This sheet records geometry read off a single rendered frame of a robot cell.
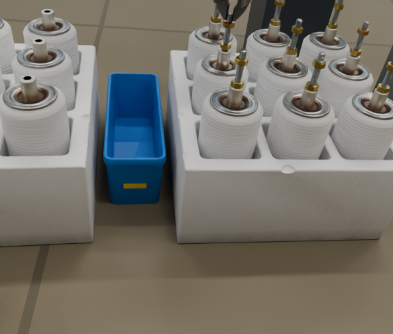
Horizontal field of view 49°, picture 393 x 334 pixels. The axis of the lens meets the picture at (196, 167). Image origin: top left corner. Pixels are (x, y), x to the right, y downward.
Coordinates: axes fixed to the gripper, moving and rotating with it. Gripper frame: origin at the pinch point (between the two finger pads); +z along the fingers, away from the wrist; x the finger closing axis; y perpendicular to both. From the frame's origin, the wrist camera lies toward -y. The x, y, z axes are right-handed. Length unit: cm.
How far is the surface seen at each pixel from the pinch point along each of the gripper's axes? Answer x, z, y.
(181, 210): -0.3, 25.7, 21.5
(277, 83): 10.0, 10.4, 1.2
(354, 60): 22.3, 7.1, -6.4
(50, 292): -17, 35, 37
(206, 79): -1.8, 10.4, 5.1
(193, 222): 1.8, 28.7, 20.8
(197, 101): -3.0, 15.5, 4.3
